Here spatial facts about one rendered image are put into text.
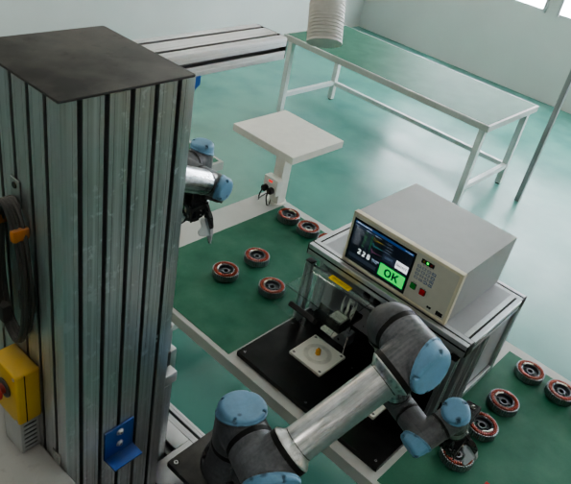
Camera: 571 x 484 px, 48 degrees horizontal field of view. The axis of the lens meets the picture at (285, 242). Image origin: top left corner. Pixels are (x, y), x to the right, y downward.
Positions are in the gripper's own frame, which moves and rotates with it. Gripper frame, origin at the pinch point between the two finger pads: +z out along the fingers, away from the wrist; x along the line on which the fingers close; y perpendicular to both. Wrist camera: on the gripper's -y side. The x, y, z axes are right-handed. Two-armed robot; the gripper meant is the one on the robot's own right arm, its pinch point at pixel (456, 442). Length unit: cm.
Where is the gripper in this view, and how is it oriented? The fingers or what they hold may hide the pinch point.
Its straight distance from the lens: 212.3
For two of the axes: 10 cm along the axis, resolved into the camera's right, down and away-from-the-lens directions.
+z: 1.9, 5.5, 8.2
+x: 7.2, 4.9, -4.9
